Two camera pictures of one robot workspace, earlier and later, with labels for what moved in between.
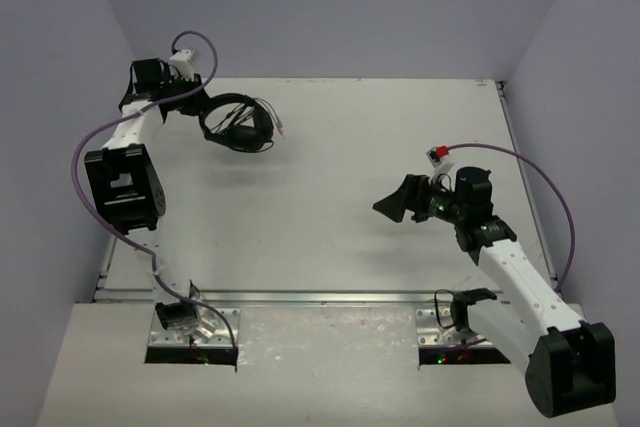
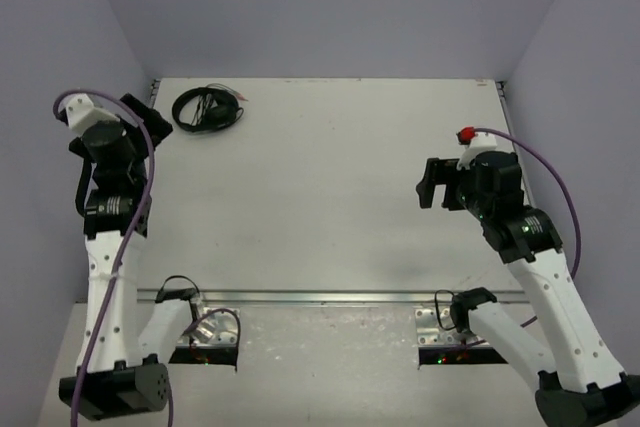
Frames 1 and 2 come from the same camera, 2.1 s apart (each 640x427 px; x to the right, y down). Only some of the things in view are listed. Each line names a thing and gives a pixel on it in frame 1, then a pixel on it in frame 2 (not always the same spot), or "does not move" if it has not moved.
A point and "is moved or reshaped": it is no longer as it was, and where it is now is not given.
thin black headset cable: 237,112 to 205,98
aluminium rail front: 303,296 does not move
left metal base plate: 211,332 does not move
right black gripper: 411,196 to 436,172
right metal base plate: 435,327 does not move
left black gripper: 186,97 to 148,117
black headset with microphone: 257,138 is moved or reshaped
